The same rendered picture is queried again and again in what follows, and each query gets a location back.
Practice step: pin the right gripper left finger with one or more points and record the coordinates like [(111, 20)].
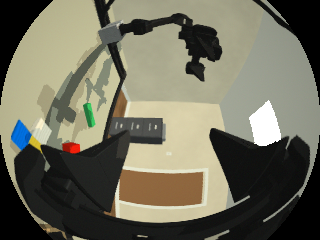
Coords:
[(96, 170)]

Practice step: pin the white cube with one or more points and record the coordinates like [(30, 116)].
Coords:
[(40, 131)]

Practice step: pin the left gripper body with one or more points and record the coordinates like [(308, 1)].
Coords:
[(193, 48)]

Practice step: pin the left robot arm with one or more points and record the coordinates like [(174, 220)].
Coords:
[(144, 26)]

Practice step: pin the red cube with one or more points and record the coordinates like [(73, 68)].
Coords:
[(71, 147)]

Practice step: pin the blue cube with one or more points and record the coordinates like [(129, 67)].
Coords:
[(21, 136)]

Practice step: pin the green rectangular bar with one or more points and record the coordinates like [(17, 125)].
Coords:
[(89, 114)]

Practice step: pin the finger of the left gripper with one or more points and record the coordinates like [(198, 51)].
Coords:
[(197, 71), (205, 42)]

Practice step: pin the yellow cube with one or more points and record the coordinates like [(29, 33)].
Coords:
[(35, 143)]

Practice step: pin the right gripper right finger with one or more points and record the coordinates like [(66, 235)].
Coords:
[(243, 162)]

